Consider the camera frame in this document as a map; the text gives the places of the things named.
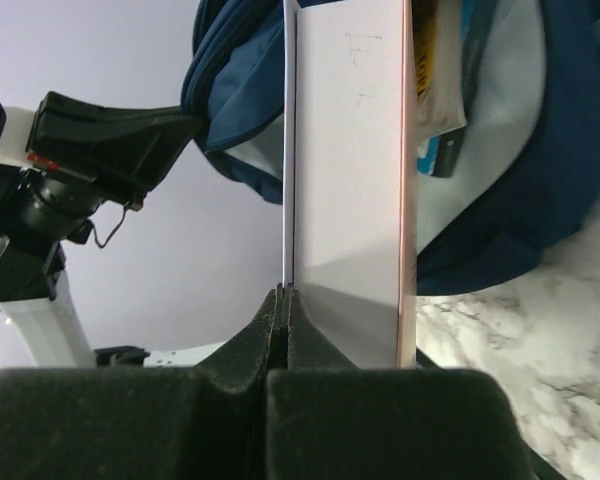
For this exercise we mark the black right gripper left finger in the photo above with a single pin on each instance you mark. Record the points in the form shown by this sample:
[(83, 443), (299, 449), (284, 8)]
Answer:
[(128, 422)]

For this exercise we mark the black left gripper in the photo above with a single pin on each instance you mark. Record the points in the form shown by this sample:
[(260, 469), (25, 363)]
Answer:
[(121, 153)]

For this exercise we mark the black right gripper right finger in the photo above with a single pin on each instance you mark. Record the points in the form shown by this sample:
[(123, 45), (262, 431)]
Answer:
[(327, 419)]

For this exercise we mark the white flower cover book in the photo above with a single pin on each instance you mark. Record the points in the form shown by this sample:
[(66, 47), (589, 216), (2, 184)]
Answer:
[(349, 212)]

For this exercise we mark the blue thin notebook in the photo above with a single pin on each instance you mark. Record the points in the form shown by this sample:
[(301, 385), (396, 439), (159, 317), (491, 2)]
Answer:
[(437, 156)]

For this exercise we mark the yellow orange paperback book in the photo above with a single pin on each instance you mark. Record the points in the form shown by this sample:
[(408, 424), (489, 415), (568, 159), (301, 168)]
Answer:
[(437, 38)]

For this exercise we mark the navy blue student backpack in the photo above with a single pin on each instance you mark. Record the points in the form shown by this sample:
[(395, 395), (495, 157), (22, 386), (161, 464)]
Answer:
[(528, 171)]

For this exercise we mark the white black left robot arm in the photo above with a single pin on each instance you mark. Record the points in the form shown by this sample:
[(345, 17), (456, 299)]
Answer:
[(38, 213)]

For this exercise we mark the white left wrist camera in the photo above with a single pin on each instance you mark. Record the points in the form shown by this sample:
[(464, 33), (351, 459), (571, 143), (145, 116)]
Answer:
[(15, 128)]

